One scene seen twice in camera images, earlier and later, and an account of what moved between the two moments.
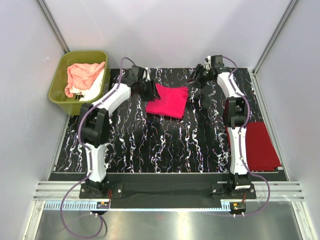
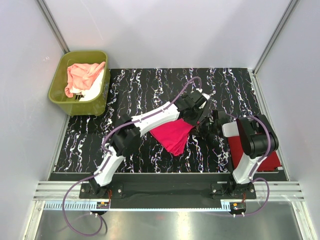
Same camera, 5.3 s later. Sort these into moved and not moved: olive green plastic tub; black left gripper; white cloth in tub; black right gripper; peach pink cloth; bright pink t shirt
Moved: black right gripper; bright pink t shirt; black left gripper
Not moved: peach pink cloth; olive green plastic tub; white cloth in tub
